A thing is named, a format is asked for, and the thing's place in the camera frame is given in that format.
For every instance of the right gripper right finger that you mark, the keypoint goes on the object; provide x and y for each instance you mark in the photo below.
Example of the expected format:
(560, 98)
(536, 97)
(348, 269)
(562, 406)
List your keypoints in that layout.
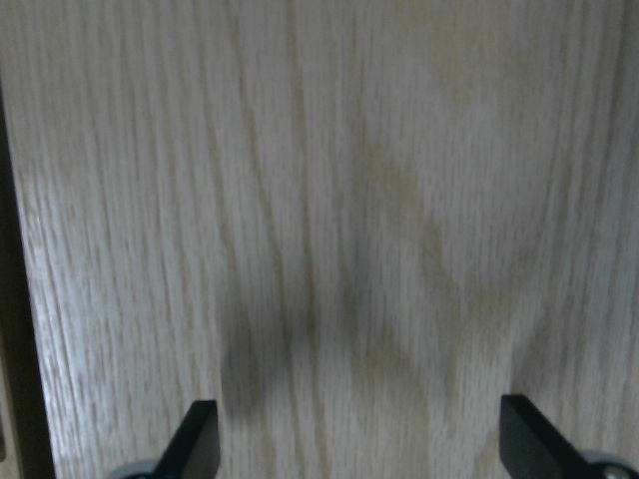
(530, 446)

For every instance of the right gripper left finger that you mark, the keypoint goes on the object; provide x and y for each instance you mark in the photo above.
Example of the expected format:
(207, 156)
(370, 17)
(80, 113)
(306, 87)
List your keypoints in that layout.
(194, 451)

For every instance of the light wooden drawer cabinet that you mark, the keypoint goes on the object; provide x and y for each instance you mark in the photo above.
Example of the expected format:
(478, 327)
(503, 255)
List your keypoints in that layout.
(355, 224)

